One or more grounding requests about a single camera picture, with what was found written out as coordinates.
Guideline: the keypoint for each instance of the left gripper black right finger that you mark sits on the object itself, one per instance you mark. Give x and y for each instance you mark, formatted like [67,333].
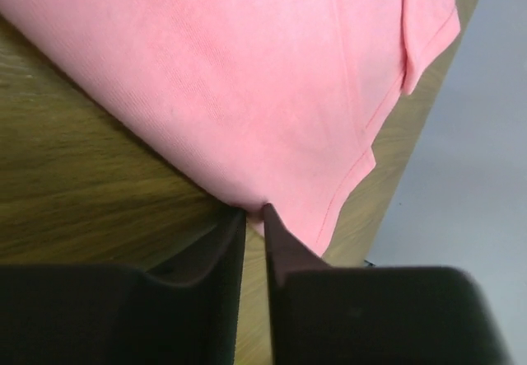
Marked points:
[323,314]

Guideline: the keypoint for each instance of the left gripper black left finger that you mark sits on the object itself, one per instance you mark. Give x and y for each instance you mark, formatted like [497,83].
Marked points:
[183,311]

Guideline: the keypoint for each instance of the pink t shirt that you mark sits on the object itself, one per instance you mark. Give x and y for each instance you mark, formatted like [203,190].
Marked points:
[257,101]

